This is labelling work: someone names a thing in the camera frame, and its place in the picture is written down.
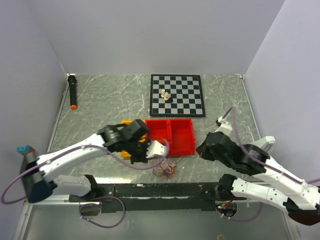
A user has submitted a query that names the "red plastic bin middle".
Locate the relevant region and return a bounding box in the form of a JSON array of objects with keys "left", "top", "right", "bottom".
[{"left": 145, "top": 119, "right": 172, "bottom": 156}]

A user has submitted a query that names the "black marker orange cap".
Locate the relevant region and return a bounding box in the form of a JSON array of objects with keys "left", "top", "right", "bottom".
[{"left": 67, "top": 75, "right": 78, "bottom": 110}]

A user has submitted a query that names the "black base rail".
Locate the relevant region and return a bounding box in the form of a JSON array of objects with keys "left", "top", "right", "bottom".
[{"left": 68, "top": 182, "right": 245, "bottom": 213}]

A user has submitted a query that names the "black white chessboard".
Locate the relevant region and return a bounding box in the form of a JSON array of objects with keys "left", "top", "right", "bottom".
[{"left": 149, "top": 74, "right": 206, "bottom": 118}]

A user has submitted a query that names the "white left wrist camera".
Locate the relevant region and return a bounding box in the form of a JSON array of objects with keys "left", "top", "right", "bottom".
[{"left": 146, "top": 140, "right": 167, "bottom": 159}]

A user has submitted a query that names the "yellow plastic bin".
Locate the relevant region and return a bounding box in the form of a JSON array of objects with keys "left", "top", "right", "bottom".
[{"left": 121, "top": 119, "right": 149, "bottom": 162}]

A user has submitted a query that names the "red plastic bin right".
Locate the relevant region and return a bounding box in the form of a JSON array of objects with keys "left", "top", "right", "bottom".
[{"left": 169, "top": 118, "right": 196, "bottom": 157}]

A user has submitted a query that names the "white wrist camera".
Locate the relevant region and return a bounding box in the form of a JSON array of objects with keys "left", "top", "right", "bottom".
[
  {"left": 146, "top": 140, "right": 167, "bottom": 159},
  {"left": 215, "top": 116, "right": 233, "bottom": 136}
]

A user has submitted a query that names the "blue brown toy block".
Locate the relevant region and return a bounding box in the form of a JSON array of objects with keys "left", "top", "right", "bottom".
[{"left": 16, "top": 145, "right": 36, "bottom": 156}]

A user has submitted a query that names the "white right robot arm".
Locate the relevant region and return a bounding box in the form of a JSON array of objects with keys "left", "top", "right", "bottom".
[{"left": 196, "top": 132, "right": 320, "bottom": 226}]

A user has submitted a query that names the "red plastic bin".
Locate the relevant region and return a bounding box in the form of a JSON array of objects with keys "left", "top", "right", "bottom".
[
  {"left": 145, "top": 119, "right": 172, "bottom": 156},
  {"left": 169, "top": 118, "right": 196, "bottom": 157}
]

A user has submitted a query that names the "white chess piece tall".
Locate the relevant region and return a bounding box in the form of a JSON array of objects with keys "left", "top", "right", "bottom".
[{"left": 161, "top": 89, "right": 166, "bottom": 98}]

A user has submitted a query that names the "white chess piece short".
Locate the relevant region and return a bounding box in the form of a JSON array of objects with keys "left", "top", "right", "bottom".
[{"left": 164, "top": 92, "right": 170, "bottom": 101}]

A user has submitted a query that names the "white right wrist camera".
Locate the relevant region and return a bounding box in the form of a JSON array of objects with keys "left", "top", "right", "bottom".
[{"left": 215, "top": 116, "right": 233, "bottom": 136}]

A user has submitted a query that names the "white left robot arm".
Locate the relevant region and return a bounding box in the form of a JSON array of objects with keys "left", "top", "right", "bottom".
[{"left": 20, "top": 119, "right": 150, "bottom": 203}]

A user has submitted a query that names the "white stand bracket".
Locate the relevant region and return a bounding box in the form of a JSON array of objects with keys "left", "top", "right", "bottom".
[{"left": 252, "top": 136, "right": 276, "bottom": 154}]

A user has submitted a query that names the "orange wire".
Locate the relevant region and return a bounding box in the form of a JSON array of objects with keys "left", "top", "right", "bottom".
[{"left": 152, "top": 159, "right": 179, "bottom": 178}]

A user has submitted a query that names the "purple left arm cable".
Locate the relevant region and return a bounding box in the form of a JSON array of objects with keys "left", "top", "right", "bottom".
[{"left": 0, "top": 137, "right": 171, "bottom": 205}]

